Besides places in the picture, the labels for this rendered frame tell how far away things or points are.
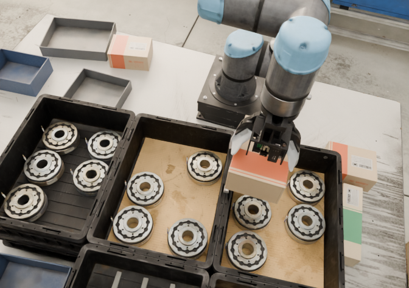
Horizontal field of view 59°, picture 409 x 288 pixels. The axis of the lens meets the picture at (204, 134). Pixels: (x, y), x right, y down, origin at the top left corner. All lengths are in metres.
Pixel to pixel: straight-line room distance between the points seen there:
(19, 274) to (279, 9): 0.96
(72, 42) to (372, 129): 1.28
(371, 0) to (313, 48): 2.30
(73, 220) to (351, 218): 0.80
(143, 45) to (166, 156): 0.58
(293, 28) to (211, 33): 2.33
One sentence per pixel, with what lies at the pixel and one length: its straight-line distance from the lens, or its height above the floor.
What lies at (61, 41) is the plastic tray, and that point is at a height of 0.70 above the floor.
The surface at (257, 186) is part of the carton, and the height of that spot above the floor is 1.09.
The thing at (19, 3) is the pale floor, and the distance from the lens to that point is 3.33.
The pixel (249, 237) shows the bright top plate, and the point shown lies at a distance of 0.98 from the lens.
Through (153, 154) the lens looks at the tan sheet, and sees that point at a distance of 1.11.
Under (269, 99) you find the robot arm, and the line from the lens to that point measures 0.60.
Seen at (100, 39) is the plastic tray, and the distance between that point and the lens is 1.70.
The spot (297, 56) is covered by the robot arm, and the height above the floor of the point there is 1.43.
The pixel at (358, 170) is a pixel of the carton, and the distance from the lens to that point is 1.28.
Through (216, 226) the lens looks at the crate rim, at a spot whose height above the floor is 0.92.
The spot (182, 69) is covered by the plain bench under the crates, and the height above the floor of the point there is 0.70.
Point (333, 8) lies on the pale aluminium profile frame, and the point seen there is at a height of 0.30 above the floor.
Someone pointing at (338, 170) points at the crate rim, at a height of 0.92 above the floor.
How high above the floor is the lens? 1.76
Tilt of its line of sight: 54 degrees down
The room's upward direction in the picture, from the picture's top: 6 degrees clockwise
